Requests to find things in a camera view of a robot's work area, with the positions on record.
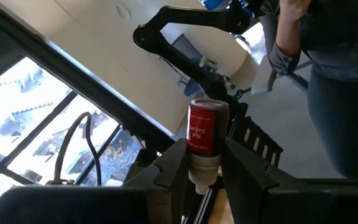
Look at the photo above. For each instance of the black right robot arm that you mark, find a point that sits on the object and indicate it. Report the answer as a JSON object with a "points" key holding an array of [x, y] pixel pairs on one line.
{"points": [[179, 59]]}

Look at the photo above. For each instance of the small red dropper bottle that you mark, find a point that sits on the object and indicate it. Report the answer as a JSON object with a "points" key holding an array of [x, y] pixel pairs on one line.
{"points": [[202, 130]]}

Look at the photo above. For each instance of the person's hand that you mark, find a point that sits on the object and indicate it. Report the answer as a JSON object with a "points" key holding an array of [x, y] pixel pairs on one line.
{"points": [[294, 9]]}

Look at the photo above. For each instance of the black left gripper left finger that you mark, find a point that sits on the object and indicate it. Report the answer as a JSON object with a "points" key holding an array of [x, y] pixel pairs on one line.
{"points": [[166, 186]]}

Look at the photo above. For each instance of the black metal table frame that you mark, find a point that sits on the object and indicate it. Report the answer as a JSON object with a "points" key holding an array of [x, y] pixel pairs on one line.
{"points": [[73, 71]]}

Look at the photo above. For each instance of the person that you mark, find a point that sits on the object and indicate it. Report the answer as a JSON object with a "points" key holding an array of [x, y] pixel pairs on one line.
{"points": [[337, 124]]}

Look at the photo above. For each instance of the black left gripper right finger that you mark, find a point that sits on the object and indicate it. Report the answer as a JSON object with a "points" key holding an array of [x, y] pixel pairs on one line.
{"points": [[247, 186]]}

